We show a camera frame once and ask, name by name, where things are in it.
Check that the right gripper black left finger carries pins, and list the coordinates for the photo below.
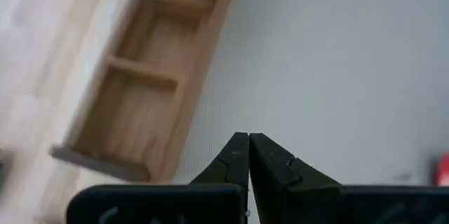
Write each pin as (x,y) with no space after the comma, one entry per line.
(210,203)

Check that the red strawberry tea packet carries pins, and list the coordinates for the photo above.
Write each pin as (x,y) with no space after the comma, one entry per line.
(443,169)

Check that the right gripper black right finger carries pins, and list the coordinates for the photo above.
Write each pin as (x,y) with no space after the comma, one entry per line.
(298,203)

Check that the wooden three-compartment tea box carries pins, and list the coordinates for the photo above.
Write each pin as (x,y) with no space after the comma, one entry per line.
(140,111)

